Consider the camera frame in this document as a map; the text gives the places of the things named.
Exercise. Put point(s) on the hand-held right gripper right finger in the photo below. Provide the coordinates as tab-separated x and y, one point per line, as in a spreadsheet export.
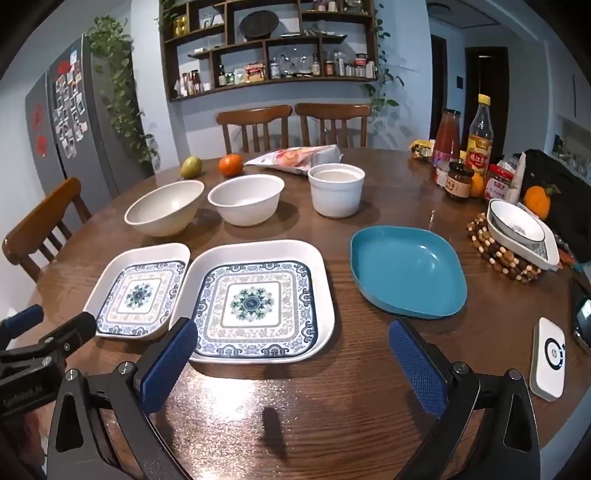
415	364

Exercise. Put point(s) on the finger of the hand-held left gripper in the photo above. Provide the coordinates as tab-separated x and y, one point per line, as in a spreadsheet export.
25	319
64	337

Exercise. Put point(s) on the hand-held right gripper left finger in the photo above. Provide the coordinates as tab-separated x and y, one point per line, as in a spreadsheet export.
168	364

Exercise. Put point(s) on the small patterned square plate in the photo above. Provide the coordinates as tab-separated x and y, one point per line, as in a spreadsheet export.
138	295

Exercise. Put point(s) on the blue plate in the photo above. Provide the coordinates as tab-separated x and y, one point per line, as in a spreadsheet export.
406	272

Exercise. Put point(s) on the large patterned square plate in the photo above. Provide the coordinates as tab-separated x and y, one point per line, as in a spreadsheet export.
258	302

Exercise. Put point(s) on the wide flared white bowl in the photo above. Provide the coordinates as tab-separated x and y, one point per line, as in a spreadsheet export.
161	207

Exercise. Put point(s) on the round white bowl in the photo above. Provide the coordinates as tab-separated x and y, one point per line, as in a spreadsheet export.
247	203

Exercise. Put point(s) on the straight-sided white bowl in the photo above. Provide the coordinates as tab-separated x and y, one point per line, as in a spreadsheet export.
336	196

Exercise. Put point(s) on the wooden chair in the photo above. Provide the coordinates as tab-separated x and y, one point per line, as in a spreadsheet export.
41	217
332	112
254	115

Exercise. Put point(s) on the small white device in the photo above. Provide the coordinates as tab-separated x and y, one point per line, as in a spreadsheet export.
547	360

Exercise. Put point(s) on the wooden bead trivet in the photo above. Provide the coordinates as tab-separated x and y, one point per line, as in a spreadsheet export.
496	256

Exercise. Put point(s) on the dark electronic device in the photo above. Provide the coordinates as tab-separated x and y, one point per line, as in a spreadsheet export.
582	314

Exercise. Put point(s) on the dark sauce jar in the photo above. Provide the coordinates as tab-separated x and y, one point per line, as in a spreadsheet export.
459	182

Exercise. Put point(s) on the small orange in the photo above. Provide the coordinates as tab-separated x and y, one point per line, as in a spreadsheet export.
478	187

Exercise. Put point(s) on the grey refrigerator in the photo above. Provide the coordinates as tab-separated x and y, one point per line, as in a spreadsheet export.
99	138

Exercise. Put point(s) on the red-lidded jar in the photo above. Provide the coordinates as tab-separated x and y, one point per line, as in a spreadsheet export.
498	184

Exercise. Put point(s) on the green pear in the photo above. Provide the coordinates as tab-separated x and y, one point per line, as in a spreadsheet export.
191	167

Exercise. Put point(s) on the orange with leaves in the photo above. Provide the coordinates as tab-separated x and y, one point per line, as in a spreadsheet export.
538	203

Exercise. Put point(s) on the cluster of fridge photo magnets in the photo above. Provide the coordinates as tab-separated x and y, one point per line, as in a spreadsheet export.
69	115

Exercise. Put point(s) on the orange tangerine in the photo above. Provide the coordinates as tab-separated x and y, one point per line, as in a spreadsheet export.
231	165

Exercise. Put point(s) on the white squeeze tube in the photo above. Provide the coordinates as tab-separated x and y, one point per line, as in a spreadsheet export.
519	177

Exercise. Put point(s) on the yellow snack packet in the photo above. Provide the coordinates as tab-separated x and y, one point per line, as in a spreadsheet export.
422	150

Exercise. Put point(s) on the red sauce bottle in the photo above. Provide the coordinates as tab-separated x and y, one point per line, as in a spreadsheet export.
447	138

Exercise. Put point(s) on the yellow-capped vinegar bottle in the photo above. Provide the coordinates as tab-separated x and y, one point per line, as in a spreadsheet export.
480	138

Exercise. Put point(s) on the white snack bag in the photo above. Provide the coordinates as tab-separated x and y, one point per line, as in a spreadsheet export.
295	158

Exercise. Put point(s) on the black bag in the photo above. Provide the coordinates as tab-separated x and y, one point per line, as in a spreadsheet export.
568	175

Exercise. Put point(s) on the trailing green plant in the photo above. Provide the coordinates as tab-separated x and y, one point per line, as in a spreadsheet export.
117	78

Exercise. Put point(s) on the dark wooden door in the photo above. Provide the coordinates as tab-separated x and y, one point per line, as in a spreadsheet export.
485	101

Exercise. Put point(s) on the trailing vine plant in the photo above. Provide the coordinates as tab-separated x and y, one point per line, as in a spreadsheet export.
381	83

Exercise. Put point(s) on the dark round decorative plate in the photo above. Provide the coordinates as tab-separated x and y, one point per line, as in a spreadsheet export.
261	24

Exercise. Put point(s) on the dark wooden wall shelf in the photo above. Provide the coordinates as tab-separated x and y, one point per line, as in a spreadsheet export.
268	40

